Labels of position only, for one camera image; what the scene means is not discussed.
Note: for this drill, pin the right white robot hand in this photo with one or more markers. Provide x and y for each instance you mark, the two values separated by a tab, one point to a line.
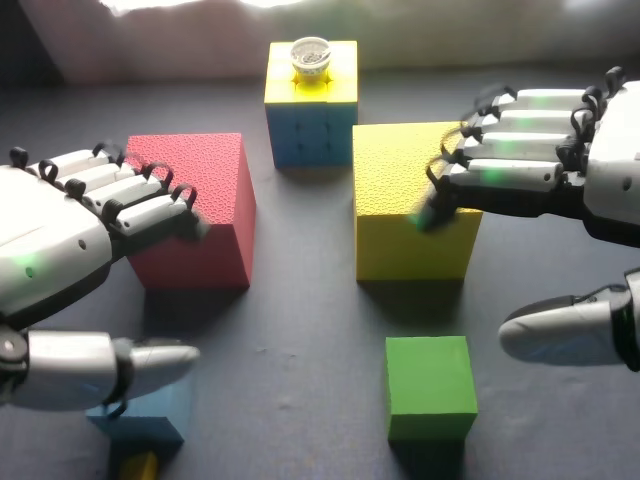
615	165

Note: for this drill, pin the blue block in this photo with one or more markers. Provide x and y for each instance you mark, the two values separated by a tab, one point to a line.
150	429

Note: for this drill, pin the colourful puzzle cube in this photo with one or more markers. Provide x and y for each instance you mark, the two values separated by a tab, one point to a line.
310	140

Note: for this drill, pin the small yellow block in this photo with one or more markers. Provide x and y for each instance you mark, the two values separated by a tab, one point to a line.
137	467

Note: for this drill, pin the large yellow textured cube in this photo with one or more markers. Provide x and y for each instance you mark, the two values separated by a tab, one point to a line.
390	170

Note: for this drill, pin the small white cup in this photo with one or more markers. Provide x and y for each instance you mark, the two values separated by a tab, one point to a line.
311	59

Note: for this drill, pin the grey table cloth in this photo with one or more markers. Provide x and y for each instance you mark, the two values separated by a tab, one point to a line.
300	325

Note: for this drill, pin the green block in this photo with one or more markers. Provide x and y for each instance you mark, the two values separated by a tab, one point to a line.
430	380

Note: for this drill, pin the large red textured cube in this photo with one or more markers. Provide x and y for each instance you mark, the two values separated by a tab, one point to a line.
220	210

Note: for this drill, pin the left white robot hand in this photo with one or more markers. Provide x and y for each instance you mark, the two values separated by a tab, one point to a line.
50	240

